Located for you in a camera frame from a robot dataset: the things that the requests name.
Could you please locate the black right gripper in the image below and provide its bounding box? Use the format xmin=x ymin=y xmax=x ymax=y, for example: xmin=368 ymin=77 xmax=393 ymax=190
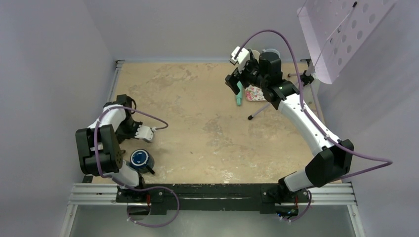
xmin=226 ymin=56 xmax=268 ymax=95

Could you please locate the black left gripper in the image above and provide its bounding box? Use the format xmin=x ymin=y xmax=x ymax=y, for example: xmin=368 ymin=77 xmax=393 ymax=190
xmin=116 ymin=117 xmax=143 ymax=140

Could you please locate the grey white mug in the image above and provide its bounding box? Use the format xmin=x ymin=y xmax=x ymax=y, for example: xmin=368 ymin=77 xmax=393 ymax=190
xmin=262 ymin=48 xmax=281 ymax=57

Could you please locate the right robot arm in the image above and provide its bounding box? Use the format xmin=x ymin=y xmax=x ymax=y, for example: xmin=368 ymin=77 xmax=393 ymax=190
xmin=225 ymin=47 xmax=354 ymax=203

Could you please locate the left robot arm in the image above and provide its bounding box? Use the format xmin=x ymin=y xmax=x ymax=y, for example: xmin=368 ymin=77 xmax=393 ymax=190
xmin=75 ymin=94 xmax=147 ymax=202

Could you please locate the green mug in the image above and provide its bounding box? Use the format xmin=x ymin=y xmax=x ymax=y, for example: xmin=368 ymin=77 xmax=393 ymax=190
xmin=248 ymin=49 xmax=260 ymax=62

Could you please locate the dark blue mug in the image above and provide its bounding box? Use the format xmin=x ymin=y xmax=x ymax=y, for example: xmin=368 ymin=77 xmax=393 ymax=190
xmin=129 ymin=149 xmax=155 ymax=175

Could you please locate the teal toy microphone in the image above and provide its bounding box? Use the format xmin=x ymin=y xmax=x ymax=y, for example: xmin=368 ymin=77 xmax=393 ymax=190
xmin=236 ymin=81 xmax=244 ymax=106

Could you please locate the floral pattern tray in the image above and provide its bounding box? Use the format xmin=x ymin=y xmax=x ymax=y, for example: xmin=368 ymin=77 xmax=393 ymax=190
xmin=245 ymin=85 xmax=266 ymax=102

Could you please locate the lilac music stand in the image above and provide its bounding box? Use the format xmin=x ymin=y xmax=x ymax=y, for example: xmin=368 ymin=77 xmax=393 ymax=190
xmin=248 ymin=0 xmax=398 ymax=121

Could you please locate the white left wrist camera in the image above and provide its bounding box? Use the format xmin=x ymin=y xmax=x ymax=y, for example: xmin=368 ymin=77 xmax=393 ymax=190
xmin=134 ymin=125 xmax=156 ymax=143

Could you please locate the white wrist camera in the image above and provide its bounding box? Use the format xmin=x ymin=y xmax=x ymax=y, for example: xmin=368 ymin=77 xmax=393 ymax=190
xmin=230 ymin=46 xmax=251 ymax=73
xmin=134 ymin=125 xmax=156 ymax=143

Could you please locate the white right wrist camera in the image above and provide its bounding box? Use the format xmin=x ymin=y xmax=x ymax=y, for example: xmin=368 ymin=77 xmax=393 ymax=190
xmin=230 ymin=46 xmax=251 ymax=73

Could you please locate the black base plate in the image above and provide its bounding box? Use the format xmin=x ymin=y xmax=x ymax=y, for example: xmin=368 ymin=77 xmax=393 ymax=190
xmin=116 ymin=183 xmax=309 ymax=216

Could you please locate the aluminium frame rail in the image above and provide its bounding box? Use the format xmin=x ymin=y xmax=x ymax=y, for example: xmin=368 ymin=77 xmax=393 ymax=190
xmin=61 ymin=63 xmax=365 ymax=237

